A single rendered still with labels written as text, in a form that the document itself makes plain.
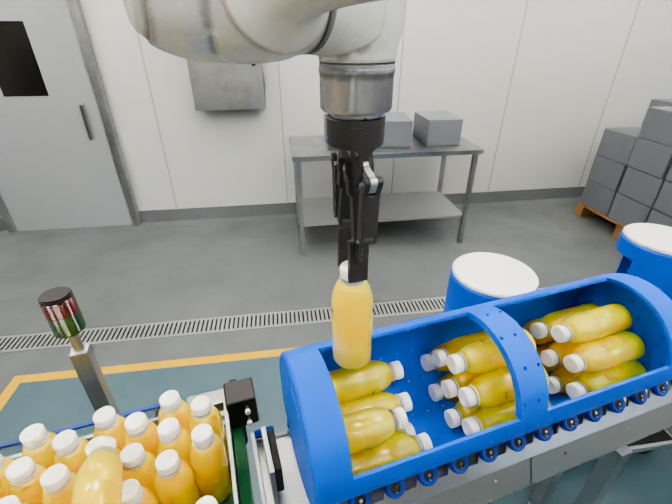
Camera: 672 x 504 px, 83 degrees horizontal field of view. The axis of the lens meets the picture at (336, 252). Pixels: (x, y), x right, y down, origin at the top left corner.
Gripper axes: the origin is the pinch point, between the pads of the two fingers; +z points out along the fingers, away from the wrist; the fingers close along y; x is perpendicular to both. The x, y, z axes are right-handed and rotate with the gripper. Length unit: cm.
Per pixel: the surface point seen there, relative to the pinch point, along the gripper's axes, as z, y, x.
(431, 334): 36.0, 13.9, -27.2
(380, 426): 33.3, -7.0, -3.5
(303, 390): 22.7, -3.3, 9.6
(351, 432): 32.9, -6.6, 2.1
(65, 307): 22, 34, 52
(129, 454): 36, 5, 40
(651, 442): 131, 8, -150
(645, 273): 53, 33, -137
